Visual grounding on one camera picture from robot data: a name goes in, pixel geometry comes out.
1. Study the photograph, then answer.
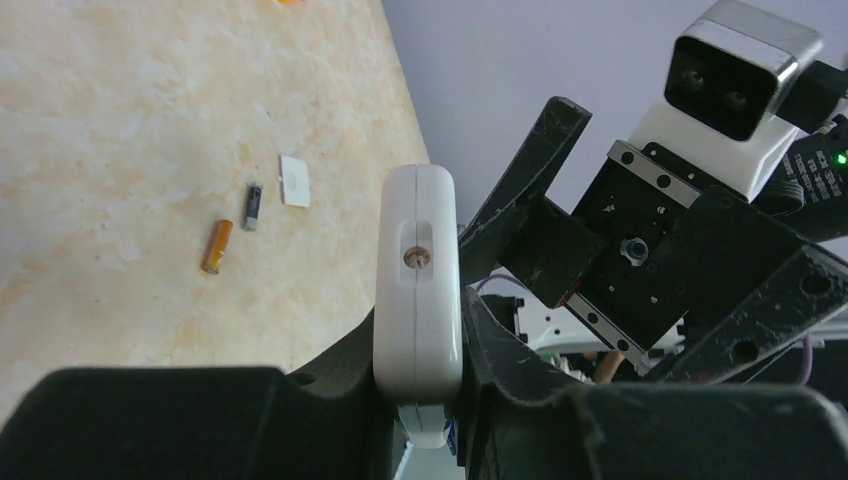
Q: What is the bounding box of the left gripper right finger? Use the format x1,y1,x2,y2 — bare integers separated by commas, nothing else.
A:
457,288,847,479

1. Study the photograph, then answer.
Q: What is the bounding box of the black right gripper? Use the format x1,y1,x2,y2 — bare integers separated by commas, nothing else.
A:
458,96,847,384

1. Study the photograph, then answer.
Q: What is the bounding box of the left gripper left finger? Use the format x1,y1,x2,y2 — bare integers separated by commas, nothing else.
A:
1,319,393,479

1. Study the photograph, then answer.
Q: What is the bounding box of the white remote control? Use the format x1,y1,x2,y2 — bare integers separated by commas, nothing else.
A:
373,164,463,449

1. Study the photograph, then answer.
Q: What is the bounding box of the white battery cover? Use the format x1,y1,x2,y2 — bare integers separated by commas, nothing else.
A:
279,155,311,208

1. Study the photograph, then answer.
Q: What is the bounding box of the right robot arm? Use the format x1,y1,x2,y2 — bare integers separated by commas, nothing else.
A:
460,96,847,383

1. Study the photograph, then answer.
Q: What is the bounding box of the black silver AAA battery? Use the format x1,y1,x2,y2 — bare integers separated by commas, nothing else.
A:
242,182,263,231

